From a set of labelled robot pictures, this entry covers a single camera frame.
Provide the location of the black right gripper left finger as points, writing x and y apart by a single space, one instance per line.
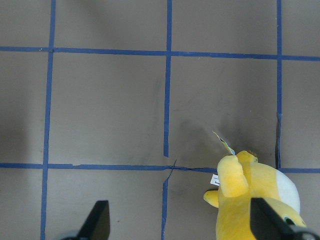
97 225

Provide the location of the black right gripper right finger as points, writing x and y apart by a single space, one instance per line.
266 224

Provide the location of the yellow plush toy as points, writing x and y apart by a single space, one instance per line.
240 178

